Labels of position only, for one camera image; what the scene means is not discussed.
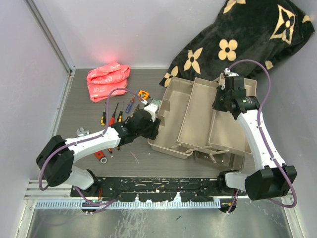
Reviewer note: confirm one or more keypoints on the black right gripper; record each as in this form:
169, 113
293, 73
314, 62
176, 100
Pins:
220, 89

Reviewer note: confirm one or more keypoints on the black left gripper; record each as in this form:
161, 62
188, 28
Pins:
153, 130

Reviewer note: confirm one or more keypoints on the grey green toolbox latch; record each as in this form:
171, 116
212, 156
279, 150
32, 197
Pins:
156, 102

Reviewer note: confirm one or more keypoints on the blue handled screwdriver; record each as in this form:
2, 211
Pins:
129, 107

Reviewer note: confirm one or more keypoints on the red black screwdriver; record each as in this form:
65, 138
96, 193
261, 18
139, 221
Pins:
112, 119

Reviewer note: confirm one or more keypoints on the translucent brown plastic toolbox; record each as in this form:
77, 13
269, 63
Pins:
190, 126

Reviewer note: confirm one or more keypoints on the orange handled small pliers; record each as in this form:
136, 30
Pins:
110, 150

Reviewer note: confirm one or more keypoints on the yellow black screwdriver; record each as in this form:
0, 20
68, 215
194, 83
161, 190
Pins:
120, 116
103, 118

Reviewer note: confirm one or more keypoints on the orange handled adjustable wrench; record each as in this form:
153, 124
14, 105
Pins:
99, 155

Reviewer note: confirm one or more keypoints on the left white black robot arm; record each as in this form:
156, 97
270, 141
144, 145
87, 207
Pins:
56, 160

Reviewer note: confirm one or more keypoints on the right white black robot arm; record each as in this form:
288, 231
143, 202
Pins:
272, 178

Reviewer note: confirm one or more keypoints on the yellow tape measure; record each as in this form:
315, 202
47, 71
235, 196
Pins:
144, 94

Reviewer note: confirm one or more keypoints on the black floral plush blanket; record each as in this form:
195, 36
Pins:
252, 33

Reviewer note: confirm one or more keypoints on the pink printed cloth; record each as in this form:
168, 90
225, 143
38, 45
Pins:
102, 80

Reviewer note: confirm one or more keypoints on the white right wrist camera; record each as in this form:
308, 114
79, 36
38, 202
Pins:
228, 73

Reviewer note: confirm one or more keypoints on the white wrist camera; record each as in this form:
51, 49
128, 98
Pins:
228, 73
152, 109

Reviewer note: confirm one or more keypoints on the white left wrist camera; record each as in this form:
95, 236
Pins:
152, 109

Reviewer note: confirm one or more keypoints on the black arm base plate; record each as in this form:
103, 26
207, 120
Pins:
159, 189

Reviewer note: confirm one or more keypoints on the aluminium frame rail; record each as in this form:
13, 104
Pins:
34, 190

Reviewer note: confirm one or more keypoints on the white slotted cable duct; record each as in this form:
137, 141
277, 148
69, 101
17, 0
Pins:
176, 204

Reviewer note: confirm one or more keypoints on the vertical aluminium corner post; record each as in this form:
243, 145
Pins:
48, 34

